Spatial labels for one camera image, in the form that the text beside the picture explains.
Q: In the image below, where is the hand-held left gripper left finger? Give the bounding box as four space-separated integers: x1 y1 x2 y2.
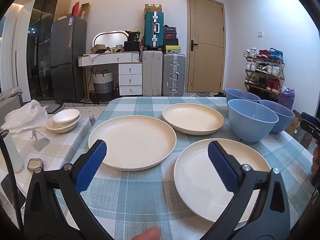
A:
23 139 115 240

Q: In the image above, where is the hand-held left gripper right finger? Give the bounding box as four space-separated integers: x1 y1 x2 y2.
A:
207 141 291 240

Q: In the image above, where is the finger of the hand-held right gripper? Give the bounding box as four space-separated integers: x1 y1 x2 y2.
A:
301 112 320 141

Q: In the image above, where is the cream round plate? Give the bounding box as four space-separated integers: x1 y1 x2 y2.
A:
174 138 272 224
162 103 225 135
88 115 177 172

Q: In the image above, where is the blue bowl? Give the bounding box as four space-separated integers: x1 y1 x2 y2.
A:
259 99 295 133
225 88 261 105
227 99 279 143

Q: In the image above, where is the person's right hand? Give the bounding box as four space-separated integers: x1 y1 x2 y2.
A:
311 139 320 181

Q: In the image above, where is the person's left hand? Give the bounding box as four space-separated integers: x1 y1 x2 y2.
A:
131 226 162 240

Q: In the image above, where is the brown cardboard box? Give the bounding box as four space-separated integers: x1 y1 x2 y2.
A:
285 110 304 137

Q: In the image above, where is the pale checked cloth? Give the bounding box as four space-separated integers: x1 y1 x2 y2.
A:
0 107 98 205

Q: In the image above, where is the purple bag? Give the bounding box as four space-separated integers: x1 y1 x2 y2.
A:
279 88 295 110

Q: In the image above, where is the cream shallow bowl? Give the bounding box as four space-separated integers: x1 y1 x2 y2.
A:
46 116 82 133

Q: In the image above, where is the wooden shoe rack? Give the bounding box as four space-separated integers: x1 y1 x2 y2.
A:
244 56 285 95

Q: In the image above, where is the small white bowl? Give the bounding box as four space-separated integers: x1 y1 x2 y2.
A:
53 109 80 124

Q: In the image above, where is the small silver case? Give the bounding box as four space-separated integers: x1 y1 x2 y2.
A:
27 158 45 173

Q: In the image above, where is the clear phone stand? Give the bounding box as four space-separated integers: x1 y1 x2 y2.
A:
29 129 50 152

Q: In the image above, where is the black white patterned rug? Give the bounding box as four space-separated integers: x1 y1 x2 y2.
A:
52 102 110 113

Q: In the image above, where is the shoe rack with shoes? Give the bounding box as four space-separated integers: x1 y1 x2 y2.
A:
244 47 284 92

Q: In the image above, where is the white tall tumbler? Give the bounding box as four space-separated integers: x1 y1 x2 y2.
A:
4 130 24 173

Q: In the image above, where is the woven laundry basket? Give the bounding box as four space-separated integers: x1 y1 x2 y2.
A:
92 70 115 102

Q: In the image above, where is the white plastic bag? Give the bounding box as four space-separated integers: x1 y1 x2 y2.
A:
1 99 49 133

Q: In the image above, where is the smartphone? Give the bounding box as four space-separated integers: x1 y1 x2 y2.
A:
0 172 25 205

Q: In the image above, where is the white dressing table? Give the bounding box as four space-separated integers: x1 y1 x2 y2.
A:
78 51 143 98

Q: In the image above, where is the silver suitcase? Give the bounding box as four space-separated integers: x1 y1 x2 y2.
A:
162 52 187 97

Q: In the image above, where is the grey refrigerator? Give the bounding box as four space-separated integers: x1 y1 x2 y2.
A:
50 16 88 104

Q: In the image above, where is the grey sofa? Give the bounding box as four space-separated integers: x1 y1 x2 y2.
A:
0 87 23 102

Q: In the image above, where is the beige suitcase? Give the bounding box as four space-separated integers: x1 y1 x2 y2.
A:
142 50 163 97

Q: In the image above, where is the small open cardboard box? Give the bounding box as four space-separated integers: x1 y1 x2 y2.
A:
90 44 108 54

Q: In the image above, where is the wooden door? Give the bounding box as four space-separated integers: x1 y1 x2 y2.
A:
186 0 224 93

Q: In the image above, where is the black storage box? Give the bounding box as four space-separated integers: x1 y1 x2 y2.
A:
124 41 140 52

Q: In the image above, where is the black yellow shoe box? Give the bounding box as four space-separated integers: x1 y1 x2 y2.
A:
162 45 182 54

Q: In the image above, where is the oval mirror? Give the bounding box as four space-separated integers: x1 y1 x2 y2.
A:
92 31 129 53

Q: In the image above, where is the black paper bag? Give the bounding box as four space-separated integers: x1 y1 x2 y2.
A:
127 31 142 43

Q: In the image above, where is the black shoe box red logo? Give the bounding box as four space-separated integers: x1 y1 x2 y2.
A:
164 24 179 39

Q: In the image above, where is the teal suitcase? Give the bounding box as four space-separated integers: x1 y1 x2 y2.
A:
144 11 165 50

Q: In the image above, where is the flat cardboard carton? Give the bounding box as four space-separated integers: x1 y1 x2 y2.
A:
80 3 91 22

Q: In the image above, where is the tall cardboard box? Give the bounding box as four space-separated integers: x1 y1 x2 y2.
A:
144 4 163 13

